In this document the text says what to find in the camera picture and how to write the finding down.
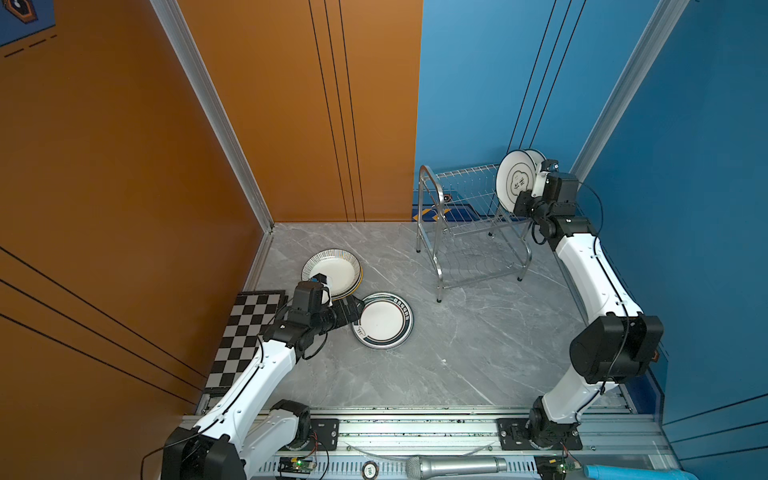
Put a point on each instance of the green circuit board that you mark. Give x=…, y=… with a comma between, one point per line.
x=295, y=467

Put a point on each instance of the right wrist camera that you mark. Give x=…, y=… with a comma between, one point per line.
x=543, y=168

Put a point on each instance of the silver wire dish rack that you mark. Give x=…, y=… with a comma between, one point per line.
x=466, y=233

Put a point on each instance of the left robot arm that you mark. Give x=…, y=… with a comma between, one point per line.
x=224, y=444

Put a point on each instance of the white plate flower emblem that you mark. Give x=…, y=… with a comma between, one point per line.
x=515, y=174

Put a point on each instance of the light blue cylinder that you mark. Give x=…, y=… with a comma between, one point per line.
x=599, y=472

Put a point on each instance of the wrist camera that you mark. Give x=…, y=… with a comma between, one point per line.
x=543, y=168
x=325, y=282

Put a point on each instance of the black white chessboard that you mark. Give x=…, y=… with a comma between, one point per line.
x=251, y=312

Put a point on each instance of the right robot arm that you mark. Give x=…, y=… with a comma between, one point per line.
x=619, y=340

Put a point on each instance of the white deep plate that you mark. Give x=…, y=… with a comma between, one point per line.
x=340, y=266

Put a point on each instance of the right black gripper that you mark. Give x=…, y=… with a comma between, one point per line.
x=521, y=208

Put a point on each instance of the round black white sticker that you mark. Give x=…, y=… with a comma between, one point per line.
x=370, y=470

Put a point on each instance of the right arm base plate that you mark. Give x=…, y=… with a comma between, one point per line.
x=521, y=434

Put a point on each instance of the aluminium rail frame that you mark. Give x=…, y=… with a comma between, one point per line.
x=390, y=438

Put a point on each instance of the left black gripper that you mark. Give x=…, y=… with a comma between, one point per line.
x=344, y=318

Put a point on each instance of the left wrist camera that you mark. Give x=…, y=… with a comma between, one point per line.
x=325, y=282

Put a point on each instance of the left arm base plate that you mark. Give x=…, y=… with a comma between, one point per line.
x=327, y=433

